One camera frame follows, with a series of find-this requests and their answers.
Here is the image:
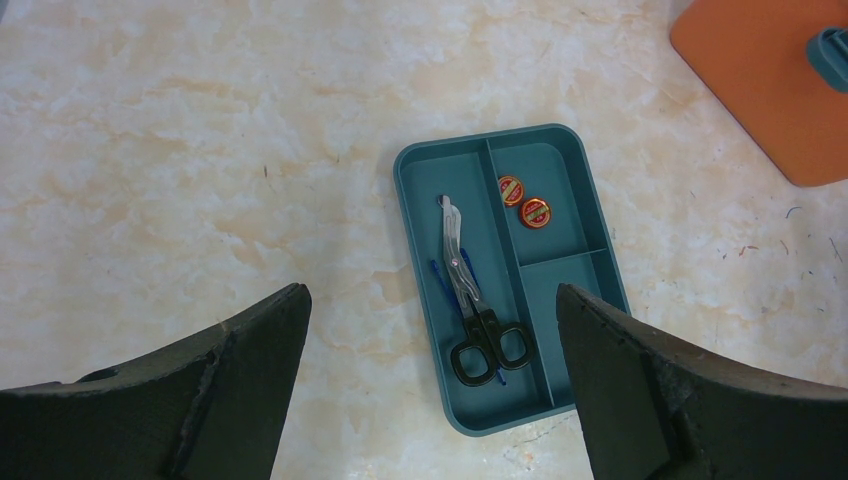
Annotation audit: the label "black handled scissors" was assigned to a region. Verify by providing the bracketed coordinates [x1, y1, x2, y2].
[437, 195, 537, 387]

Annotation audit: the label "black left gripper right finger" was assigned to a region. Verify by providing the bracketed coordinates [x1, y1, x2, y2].
[556, 284, 847, 479]

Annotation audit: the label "orange medicine box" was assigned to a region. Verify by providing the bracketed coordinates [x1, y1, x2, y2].
[670, 1, 847, 187]

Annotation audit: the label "teal divided tray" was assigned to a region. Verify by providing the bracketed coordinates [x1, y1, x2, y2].
[393, 124, 628, 437]

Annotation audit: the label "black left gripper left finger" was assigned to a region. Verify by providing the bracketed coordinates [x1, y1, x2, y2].
[1, 283, 312, 479]

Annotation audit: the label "blue tweezers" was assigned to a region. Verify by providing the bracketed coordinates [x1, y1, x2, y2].
[430, 248, 507, 387]

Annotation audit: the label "copper coin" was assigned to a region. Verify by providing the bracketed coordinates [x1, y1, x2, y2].
[519, 197, 552, 229]
[498, 175, 525, 207]

